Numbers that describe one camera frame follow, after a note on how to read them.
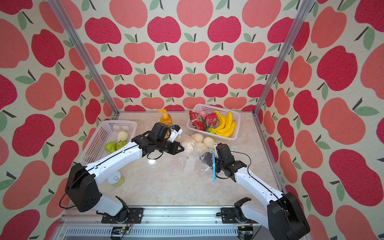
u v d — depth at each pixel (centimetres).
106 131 104
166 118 90
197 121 101
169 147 70
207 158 75
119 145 93
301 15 72
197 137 97
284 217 40
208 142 96
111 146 94
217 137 98
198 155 78
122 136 98
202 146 93
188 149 80
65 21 74
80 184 42
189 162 85
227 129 100
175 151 69
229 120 102
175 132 73
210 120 105
